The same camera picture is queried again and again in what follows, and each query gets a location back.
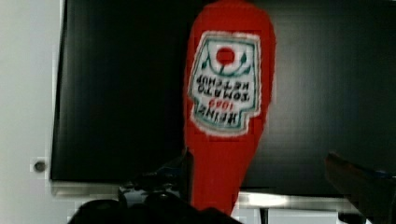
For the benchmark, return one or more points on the black toaster oven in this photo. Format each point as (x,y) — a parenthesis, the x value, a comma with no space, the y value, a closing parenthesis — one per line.
(118,110)

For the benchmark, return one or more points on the red plush ketchup bottle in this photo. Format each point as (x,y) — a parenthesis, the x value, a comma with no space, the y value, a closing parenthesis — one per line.
(228,85)

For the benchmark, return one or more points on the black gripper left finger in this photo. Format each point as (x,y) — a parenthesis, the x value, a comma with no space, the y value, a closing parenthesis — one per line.
(159,197)

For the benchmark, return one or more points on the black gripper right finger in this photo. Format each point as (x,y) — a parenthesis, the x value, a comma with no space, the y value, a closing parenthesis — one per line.
(371,192)

